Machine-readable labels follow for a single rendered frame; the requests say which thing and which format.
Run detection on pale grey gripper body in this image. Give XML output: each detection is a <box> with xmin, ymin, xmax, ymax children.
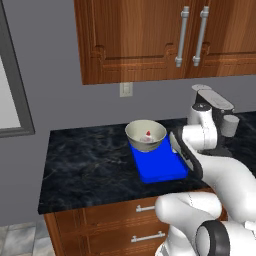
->
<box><xmin>222</xmin><ymin>114</ymin><xmax>241</xmax><ymax>138</ymax></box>

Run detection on blue tray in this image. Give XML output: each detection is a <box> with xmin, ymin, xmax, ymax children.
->
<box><xmin>128</xmin><ymin>134</ymin><xmax>190</xmax><ymax>185</ymax></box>

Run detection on white cake with red topping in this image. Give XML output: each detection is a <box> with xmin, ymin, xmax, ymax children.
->
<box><xmin>139</xmin><ymin>130</ymin><xmax>155</xmax><ymax>144</ymax></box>

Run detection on grey bowl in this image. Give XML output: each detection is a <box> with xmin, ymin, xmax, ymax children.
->
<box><xmin>124</xmin><ymin>119</ymin><xmax>168</xmax><ymax>154</ymax></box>

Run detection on wooden drawer front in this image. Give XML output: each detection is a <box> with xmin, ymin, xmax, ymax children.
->
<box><xmin>84</xmin><ymin>229</ymin><xmax>172</xmax><ymax>256</ymax></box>
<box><xmin>81</xmin><ymin>195</ymin><xmax>162</xmax><ymax>235</ymax></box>

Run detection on wooden base cabinet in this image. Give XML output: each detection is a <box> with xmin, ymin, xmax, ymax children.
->
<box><xmin>43</xmin><ymin>187</ymin><xmax>229</xmax><ymax>256</ymax></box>

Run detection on wooden wall cupboard door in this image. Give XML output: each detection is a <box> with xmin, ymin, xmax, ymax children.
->
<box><xmin>185</xmin><ymin>0</ymin><xmax>256</xmax><ymax>80</ymax></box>
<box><xmin>73</xmin><ymin>0</ymin><xmax>193</xmax><ymax>86</ymax></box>

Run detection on silver cupboard door handle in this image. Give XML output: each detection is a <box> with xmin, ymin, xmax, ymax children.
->
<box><xmin>174</xmin><ymin>5</ymin><xmax>191</xmax><ymax>69</ymax></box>
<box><xmin>192</xmin><ymin>5</ymin><xmax>211</xmax><ymax>68</ymax></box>

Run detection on beige wall switch plate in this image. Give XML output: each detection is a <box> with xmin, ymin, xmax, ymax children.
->
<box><xmin>119</xmin><ymin>82</ymin><xmax>134</xmax><ymax>99</ymax></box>

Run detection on silver drawer handle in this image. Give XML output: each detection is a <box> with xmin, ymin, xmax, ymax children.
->
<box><xmin>135</xmin><ymin>204</ymin><xmax>157</xmax><ymax>214</ymax></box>
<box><xmin>130</xmin><ymin>230</ymin><xmax>167</xmax><ymax>244</ymax></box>

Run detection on grey window frame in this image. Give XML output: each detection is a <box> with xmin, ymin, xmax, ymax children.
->
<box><xmin>0</xmin><ymin>0</ymin><xmax>36</xmax><ymax>139</ymax></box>

